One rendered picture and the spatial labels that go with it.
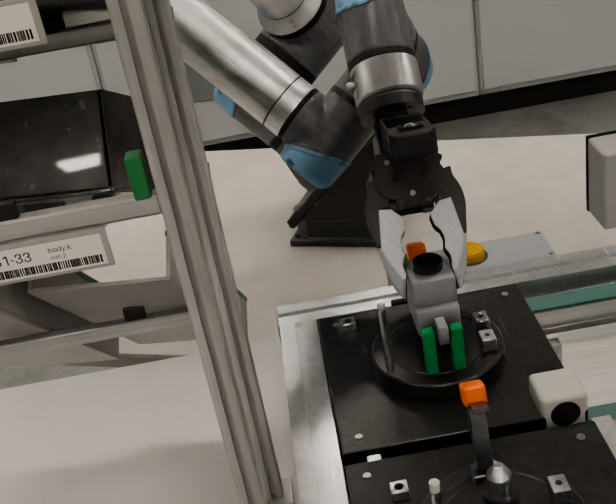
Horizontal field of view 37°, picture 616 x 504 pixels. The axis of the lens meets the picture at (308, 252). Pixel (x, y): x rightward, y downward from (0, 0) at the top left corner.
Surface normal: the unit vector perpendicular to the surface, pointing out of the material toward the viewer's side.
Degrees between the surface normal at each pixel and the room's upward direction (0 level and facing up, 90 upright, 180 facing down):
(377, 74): 51
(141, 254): 0
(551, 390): 0
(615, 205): 90
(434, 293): 89
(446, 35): 90
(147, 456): 0
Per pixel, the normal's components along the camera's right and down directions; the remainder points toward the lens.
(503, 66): 0.09, 0.47
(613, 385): -0.16, -0.86
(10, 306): 0.98, -0.10
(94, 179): -0.15, 0.09
